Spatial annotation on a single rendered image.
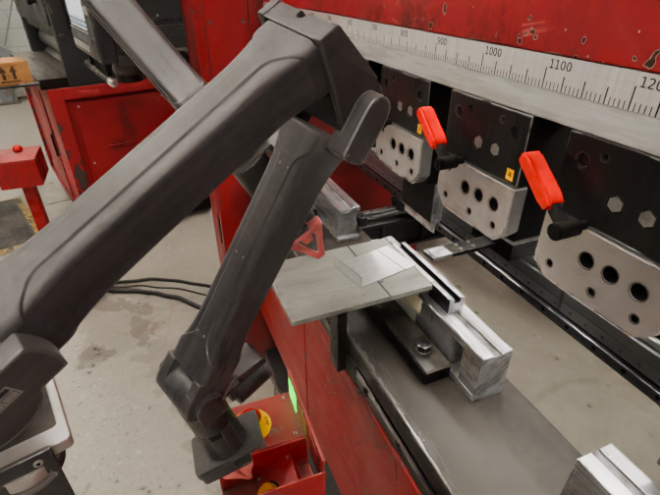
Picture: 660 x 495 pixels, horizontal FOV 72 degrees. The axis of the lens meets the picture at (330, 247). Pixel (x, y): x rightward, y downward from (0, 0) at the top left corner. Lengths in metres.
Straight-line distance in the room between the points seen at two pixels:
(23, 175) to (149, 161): 2.01
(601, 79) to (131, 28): 0.57
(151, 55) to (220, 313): 0.38
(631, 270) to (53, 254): 0.48
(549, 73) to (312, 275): 0.50
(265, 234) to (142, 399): 1.65
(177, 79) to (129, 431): 1.52
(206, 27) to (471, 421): 1.23
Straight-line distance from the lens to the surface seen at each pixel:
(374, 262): 0.86
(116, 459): 1.92
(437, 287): 0.82
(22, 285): 0.36
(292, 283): 0.81
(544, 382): 2.18
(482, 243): 0.97
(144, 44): 0.72
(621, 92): 0.49
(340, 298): 0.77
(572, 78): 0.52
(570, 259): 0.54
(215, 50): 1.50
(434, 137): 0.64
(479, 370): 0.76
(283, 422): 0.88
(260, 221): 0.47
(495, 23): 0.61
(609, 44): 0.50
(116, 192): 0.35
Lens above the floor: 1.47
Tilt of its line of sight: 31 degrees down
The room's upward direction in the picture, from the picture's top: straight up
